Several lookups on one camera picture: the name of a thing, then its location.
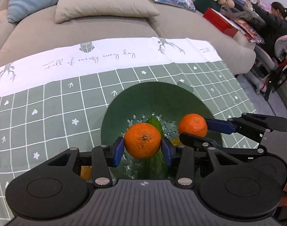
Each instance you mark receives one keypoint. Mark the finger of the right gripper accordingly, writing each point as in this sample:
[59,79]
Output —
[194,141]
[252,126]

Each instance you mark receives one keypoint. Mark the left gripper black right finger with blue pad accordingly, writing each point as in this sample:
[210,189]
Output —
[185,163]

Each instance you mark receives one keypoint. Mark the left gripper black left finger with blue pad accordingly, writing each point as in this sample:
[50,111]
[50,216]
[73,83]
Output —
[100,158]

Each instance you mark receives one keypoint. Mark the orange mandarin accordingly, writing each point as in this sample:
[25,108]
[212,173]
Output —
[193,124]
[86,173]
[142,141]

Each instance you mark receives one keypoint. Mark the orange mandarin on table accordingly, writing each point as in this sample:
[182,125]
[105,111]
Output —
[86,173]

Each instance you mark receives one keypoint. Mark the yellow pear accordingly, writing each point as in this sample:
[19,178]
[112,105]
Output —
[176,142]

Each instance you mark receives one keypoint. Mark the green cucumber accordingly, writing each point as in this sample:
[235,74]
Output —
[153,168]

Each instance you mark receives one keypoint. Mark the dark green colander bowl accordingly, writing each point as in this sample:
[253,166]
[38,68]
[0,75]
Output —
[164,102]

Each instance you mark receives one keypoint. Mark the green grid tablecloth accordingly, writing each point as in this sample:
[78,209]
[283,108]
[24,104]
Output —
[56,99]

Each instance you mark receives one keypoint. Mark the grey office chair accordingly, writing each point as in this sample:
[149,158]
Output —
[269,73]

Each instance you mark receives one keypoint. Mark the magazines pile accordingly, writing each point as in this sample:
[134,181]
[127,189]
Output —
[248,31]

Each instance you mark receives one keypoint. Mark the seated person in black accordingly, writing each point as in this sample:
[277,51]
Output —
[276,25]

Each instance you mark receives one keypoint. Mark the red box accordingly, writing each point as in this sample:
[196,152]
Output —
[220,22]

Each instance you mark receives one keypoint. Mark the dark green bag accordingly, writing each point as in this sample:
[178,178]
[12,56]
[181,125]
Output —
[203,5]

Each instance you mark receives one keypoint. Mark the beige sofa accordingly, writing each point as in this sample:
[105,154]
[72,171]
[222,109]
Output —
[39,32]

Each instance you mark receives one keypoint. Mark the beige cushion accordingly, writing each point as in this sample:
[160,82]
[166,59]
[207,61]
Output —
[70,9]

